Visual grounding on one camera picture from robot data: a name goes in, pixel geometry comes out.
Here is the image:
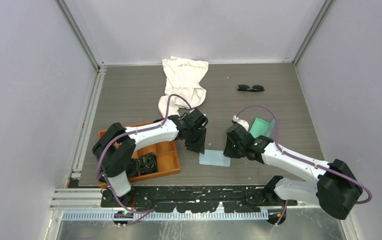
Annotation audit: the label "light blue cleaning cloth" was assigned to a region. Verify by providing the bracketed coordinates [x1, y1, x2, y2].
[199, 149, 231, 167]

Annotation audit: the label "grey-blue glasses case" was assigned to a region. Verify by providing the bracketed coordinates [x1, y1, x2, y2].
[249, 118, 276, 138]

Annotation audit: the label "white cloth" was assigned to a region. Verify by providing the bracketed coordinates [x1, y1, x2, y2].
[158, 56, 209, 117]

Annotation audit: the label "black sunglasses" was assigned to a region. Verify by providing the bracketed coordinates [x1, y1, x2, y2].
[237, 84, 265, 92]

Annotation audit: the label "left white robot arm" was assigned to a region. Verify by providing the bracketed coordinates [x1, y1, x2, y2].
[92, 109, 209, 207]

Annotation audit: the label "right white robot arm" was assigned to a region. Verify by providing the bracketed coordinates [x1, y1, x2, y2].
[224, 123, 363, 220]

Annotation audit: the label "orange wooden divider tray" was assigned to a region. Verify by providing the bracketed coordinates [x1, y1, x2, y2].
[99, 122, 180, 184]

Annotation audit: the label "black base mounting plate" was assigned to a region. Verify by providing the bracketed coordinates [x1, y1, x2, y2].
[100, 185, 284, 214]

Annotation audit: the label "dark rolled item right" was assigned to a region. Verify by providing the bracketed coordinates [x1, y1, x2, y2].
[138, 152, 158, 176]

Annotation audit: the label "dark rolled item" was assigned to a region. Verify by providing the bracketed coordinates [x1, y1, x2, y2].
[126, 158, 140, 179]
[138, 152, 158, 176]

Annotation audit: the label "dark rolled item middle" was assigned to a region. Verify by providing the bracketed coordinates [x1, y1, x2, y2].
[126, 158, 140, 179]

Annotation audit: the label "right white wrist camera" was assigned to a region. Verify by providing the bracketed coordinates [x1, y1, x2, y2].
[232, 115, 250, 132]

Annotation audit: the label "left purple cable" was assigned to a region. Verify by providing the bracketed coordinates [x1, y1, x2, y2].
[95, 94, 194, 227]

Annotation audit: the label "purple cable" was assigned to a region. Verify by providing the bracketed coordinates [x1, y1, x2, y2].
[95, 94, 194, 227]
[234, 104, 373, 227]

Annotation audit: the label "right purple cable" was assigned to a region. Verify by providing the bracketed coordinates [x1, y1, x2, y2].
[234, 104, 373, 227]

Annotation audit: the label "slotted aluminium front rail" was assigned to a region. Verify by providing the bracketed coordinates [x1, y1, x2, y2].
[61, 209, 269, 222]

